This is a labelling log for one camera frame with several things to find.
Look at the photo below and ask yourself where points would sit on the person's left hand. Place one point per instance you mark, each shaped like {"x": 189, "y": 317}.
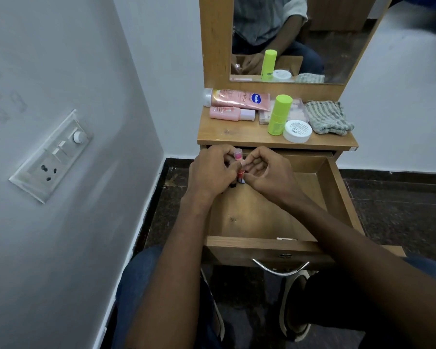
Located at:
{"x": 207, "y": 174}

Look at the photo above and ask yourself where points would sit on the person's right hand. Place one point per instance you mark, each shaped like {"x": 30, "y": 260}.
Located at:
{"x": 276, "y": 178}

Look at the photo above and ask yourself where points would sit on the person's left thumb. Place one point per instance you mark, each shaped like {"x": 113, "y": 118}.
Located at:
{"x": 234, "y": 168}

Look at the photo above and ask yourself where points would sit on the person's right thumb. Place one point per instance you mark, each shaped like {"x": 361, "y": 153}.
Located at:
{"x": 250, "y": 173}

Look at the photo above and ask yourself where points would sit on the pink lip balm stick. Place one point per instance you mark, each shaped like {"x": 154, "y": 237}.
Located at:
{"x": 238, "y": 154}

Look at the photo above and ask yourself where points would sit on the person's right forearm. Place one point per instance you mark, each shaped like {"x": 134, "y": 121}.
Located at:
{"x": 367, "y": 272}

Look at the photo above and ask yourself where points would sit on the person's left forearm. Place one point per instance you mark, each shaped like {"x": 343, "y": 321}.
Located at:
{"x": 174, "y": 272}

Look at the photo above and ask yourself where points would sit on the wooden dressing table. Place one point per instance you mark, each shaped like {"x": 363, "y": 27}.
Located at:
{"x": 239, "y": 133}

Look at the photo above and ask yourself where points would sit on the wooden drawer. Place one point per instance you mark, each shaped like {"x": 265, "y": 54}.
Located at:
{"x": 254, "y": 214}

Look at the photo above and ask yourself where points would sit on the small pink bottle white cap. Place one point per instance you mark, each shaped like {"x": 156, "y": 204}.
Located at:
{"x": 229, "y": 113}

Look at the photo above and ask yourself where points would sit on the white round cream jar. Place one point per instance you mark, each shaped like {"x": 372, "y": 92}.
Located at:
{"x": 297, "y": 131}

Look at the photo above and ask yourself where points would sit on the lime green bottle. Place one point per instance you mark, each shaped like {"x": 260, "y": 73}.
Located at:
{"x": 279, "y": 114}

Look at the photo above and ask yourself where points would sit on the large pink lotion tube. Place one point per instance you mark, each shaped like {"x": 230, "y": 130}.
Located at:
{"x": 236, "y": 98}

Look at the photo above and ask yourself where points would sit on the clear plastic packet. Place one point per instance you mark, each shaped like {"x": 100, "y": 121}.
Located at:
{"x": 298, "y": 111}

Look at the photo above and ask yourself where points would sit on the striped grey cloth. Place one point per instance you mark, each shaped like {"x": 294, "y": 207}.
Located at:
{"x": 327, "y": 116}

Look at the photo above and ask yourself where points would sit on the wooden framed mirror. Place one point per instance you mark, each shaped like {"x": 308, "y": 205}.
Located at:
{"x": 216, "y": 39}

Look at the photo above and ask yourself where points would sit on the person's right shoe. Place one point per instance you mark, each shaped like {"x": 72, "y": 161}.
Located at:
{"x": 294, "y": 305}

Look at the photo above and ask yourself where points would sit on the person's shoe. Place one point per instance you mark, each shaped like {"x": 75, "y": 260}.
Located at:
{"x": 294, "y": 305}
{"x": 218, "y": 319}

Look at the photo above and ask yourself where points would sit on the blue jeans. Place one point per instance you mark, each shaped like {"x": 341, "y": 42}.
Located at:
{"x": 138, "y": 283}

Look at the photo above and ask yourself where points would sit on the person's left shoe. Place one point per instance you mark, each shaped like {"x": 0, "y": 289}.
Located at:
{"x": 218, "y": 319}

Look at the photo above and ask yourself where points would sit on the white wall switch board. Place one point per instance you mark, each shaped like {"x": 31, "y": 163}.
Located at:
{"x": 52, "y": 156}

